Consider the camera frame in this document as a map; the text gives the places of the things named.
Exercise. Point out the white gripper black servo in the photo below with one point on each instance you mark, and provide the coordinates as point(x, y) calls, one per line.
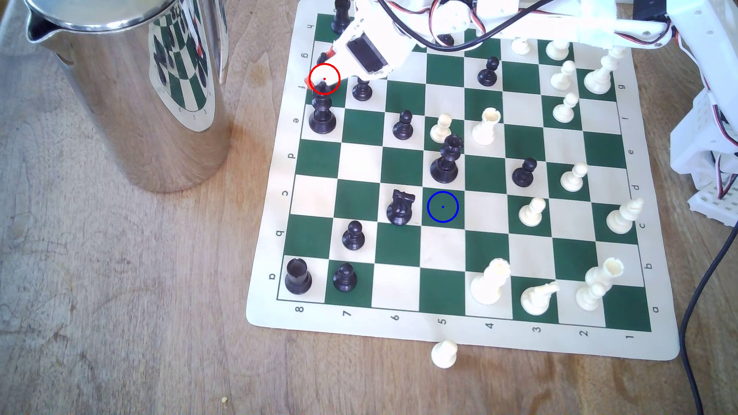
point(366, 54)

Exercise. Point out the black bishop chess piece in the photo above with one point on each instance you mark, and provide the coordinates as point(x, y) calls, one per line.
point(324, 72)

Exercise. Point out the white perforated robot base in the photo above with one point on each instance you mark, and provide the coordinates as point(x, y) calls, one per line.
point(712, 206)

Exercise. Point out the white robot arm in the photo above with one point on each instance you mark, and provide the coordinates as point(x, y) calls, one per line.
point(576, 26)

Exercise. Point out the black rook chess piece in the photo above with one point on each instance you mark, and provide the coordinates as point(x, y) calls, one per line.
point(340, 22)
point(298, 279)

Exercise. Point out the black pawn chess piece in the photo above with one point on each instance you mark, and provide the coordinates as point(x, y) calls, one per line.
point(523, 176)
point(488, 75)
point(353, 237)
point(445, 40)
point(362, 92)
point(345, 279)
point(403, 128)

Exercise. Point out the black king chess piece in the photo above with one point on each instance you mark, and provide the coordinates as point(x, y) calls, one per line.
point(321, 120)

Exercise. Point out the white pawn chess piece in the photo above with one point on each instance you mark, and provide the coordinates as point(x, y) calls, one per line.
point(441, 131)
point(521, 47)
point(564, 112)
point(444, 354)
point(562, 79)
point(572, 180)
point(588, 297)
point(530, 215)

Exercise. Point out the green white chess mat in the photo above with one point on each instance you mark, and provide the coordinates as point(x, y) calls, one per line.
point(369, 184)

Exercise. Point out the black queen chess piece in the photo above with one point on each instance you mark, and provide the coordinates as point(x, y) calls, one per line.
point(445, 166)

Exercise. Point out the black knight chess piece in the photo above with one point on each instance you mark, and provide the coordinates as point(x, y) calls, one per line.
point(399, 210)

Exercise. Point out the white knight chess piece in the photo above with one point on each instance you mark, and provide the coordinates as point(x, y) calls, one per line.
point(535, 301)
point(557, 50)

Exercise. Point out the white king chess piece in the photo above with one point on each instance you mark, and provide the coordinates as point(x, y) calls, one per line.
point(598, 80)

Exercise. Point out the white queen chess piece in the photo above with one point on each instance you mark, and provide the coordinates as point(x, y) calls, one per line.
point(488, 285)

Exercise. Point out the white bishop chess piece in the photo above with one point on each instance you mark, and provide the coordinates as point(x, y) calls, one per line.
point(620, 220)

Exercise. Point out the shiny steel pitcher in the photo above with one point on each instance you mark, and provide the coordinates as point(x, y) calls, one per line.
point(127, 98)

